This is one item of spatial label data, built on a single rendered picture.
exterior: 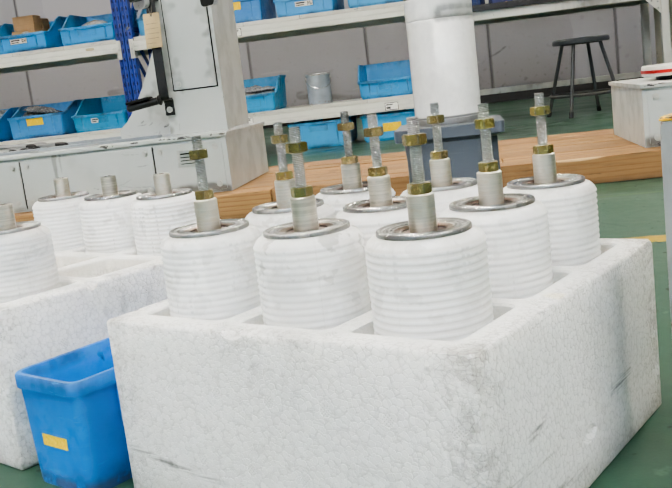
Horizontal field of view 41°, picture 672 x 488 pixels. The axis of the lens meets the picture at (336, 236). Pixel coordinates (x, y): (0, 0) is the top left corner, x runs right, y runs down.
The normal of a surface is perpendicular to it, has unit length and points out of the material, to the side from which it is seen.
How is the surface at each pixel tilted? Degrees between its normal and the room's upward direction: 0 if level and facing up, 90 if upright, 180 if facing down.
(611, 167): 90
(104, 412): 92
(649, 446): 0
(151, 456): 90
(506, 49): 90
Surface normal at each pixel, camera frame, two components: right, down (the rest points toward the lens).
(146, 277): 0.77, 0.02
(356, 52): -0.14, 0.18
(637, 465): -0.11, -0.98
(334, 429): -0.59, 0.21
